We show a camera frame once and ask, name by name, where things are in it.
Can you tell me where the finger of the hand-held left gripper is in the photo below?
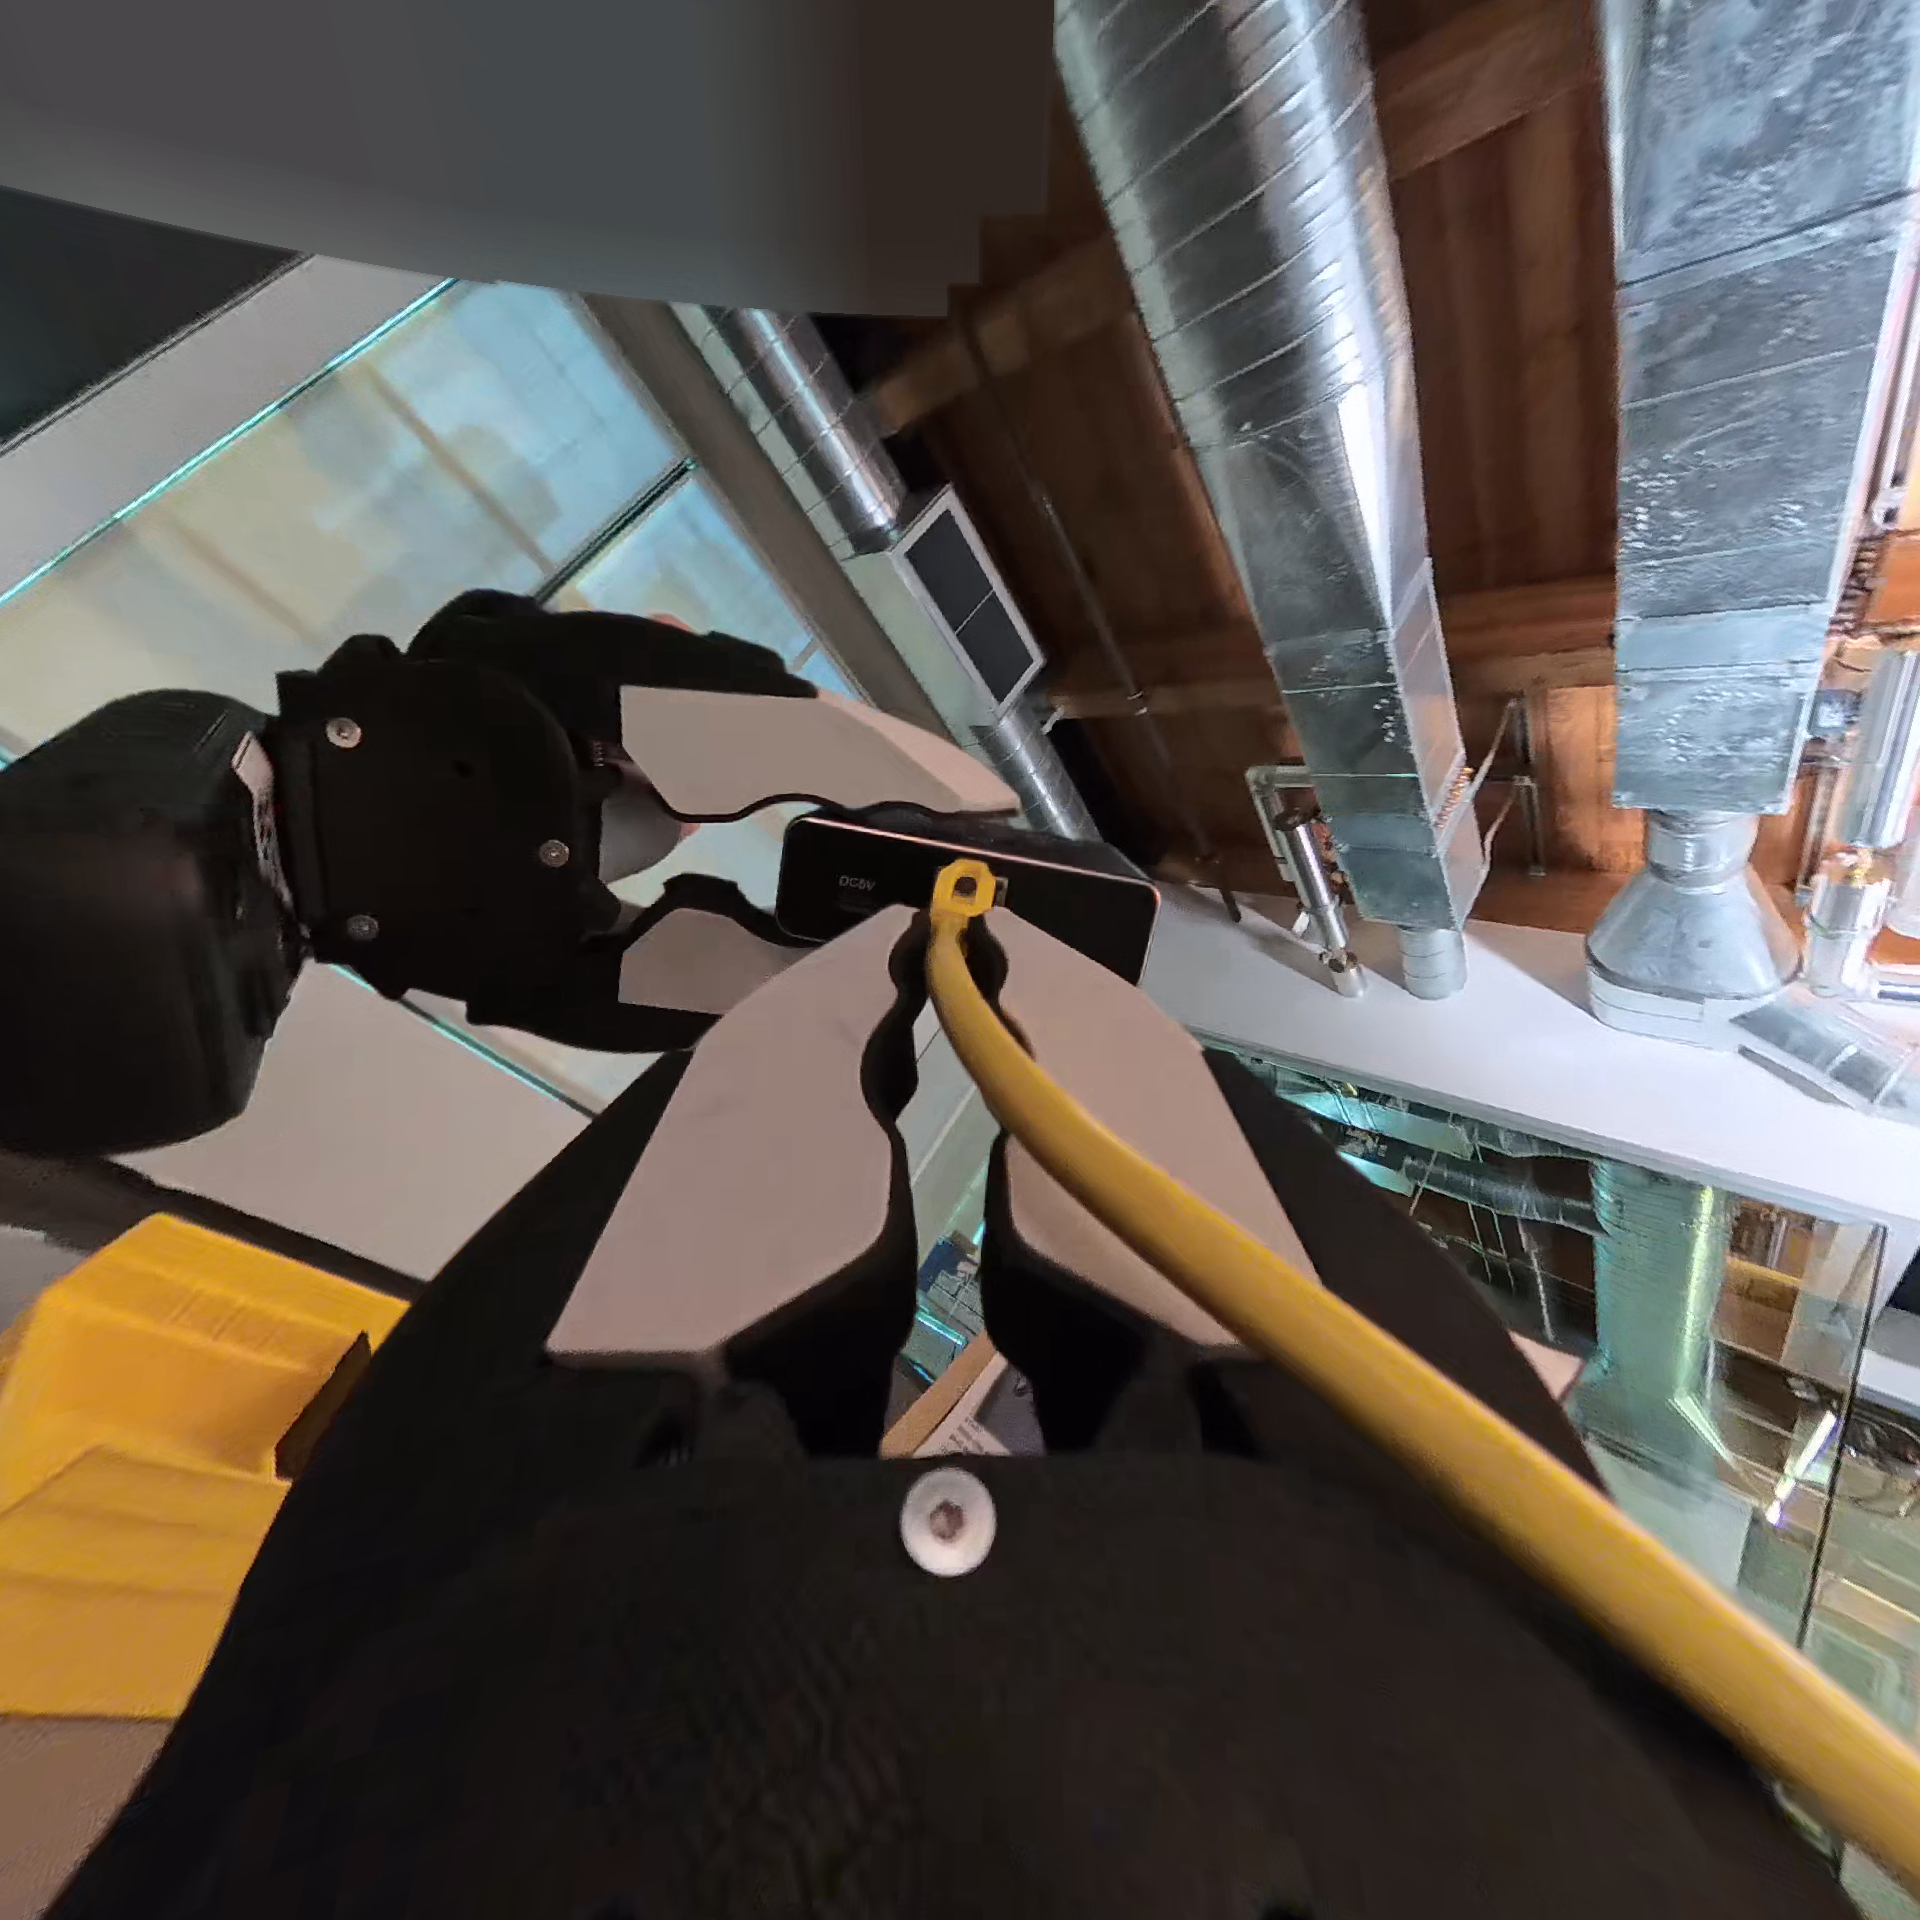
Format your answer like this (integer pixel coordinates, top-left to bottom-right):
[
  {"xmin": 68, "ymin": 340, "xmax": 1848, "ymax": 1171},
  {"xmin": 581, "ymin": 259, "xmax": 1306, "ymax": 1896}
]
[
  {"xmin": 615, "ymin": 876, "xmax": 847, "ymax": 1016},
  {"xmin": 619, "ymin": 682, "xmax": 1026, "ymax": 827}
]

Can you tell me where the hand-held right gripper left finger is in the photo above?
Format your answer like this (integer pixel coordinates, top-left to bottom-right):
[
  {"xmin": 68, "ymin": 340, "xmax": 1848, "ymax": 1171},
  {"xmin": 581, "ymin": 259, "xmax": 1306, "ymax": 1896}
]
[{"xmin": 543, "ymin": 903, "xmax": 925, "ymax": 1460}]

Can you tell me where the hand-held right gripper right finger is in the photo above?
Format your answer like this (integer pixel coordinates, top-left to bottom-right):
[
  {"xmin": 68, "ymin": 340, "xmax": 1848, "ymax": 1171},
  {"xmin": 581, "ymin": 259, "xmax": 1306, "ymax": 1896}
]
[{"xmin": 962, "ymin": 910, "xmax": 1360, "ymax": 1452}]

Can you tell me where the black network switch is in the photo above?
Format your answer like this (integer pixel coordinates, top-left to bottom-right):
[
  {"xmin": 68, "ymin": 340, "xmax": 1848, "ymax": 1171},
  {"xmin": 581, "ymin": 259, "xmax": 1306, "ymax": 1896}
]
[{"xmin": 775, "ymin": 803, "xmax": 1162, "ymax": 987}]

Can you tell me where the yellow ethernet cable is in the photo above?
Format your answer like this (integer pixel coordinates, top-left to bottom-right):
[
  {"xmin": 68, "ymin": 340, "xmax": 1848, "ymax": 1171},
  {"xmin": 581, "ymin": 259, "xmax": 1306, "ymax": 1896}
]
[{"xmin": 922, "ymin": 858, "xmax": 1920, "ymax": 1876}]

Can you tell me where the black air vent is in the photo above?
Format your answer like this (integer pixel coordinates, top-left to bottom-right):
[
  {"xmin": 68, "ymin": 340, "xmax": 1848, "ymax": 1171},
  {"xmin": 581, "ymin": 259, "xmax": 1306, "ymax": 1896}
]
[{"xmin": 884, "ymin": 485, "xmax": 1049, "ymax": 707}]

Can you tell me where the yellow storage bin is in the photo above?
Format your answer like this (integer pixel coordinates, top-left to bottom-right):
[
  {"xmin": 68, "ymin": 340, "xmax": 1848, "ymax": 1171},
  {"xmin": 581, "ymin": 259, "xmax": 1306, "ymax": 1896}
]
[{"xmin": 0, "ymin": 1213, "xmax": 416, "ymax": 1727}]

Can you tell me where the round metal duct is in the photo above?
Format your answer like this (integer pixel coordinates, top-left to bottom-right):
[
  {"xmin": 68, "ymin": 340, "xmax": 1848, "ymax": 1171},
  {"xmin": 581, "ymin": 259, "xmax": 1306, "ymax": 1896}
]
[{"xmin": 706, "ymin": 306, "xmax": 1103, "ymax": 841}]

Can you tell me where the rectangular metal duct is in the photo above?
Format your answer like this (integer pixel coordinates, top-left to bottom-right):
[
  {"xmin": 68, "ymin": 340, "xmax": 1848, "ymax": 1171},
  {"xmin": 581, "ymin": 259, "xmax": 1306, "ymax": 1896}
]
[
  {"xmin": 1057, "ymin": 0, "xmax": 1470, "ymax": 996},
  {"xmin": 1590, "ymin": 0, "xmax": 1920, "ymax": 1045}
]

